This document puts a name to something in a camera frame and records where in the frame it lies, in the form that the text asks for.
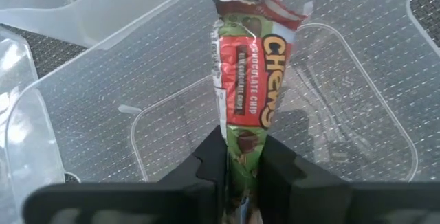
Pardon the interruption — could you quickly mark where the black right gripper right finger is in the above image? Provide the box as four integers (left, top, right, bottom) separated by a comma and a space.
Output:
256, 133, 440, 224

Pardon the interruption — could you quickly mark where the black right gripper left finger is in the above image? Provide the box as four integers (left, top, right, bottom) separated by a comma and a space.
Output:
22, 125, 229, 224

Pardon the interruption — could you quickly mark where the red and green Chewy bar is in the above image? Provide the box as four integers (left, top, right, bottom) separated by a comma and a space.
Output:
210, 0, 314, 224

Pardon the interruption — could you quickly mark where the grey woven mat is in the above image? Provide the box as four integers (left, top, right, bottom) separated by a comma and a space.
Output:
0, 0, 440, 183

